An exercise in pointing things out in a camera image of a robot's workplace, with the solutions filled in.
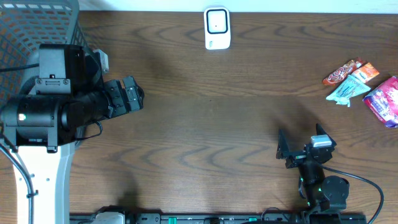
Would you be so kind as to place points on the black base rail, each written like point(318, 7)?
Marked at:
point(270, 215)

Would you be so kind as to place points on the white barcode scanner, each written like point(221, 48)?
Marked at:
point(217, 28)

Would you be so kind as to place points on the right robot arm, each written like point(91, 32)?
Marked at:
point(326, 195)

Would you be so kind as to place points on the small orange box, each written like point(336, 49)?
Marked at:
point(365, 73)

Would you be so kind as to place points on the grey plastic mesh basket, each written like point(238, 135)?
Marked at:
point(27, 24)

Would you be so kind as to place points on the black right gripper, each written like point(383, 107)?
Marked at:
point(296, 157)

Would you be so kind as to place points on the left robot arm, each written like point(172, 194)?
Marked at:
point(40, 125)

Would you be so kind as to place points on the brown orange snack bar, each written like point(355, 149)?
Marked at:
point(341, 73)

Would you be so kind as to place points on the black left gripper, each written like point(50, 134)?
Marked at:
point(121, 100)

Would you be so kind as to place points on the red purple snack packet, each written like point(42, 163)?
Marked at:
point(382, 101)

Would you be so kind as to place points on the teal snack wrapper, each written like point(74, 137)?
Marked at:
point(349, 88)

